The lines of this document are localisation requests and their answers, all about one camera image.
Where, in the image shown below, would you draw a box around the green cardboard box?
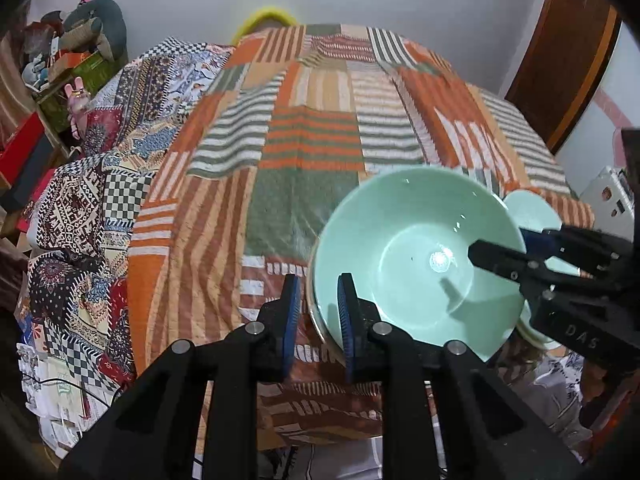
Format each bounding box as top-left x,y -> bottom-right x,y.
36,51 -> 128,133

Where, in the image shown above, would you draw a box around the yellow foam tube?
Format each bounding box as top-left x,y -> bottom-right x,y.
231,6 -> 298,46

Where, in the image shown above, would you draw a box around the brown wooden door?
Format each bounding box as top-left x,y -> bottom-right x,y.
506,0 -> 622,153

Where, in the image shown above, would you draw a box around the red and blue boxes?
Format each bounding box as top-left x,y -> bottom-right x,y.
1,113 -> 55,214

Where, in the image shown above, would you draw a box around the grey plush toy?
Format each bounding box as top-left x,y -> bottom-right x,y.
58,0 -> 127,62

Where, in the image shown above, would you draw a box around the striped orange patchwork tablecloth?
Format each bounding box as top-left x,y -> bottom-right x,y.
124,23 -> 597,453

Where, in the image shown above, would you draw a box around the patterned patchwork quilt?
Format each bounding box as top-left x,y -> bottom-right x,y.
14,36 -> 237,456

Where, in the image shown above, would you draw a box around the white bowl black dots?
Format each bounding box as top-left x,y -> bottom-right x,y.
306,252 -> 343,358

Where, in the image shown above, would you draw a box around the mint green plate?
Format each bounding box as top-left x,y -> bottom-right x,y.
503,190 -> 562,351

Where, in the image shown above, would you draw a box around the pink bunny toy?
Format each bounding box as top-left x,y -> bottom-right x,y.
64,77 -> 91,142

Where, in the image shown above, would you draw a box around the mint green bowl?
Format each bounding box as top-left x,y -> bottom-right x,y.
314,166 -> 525,361

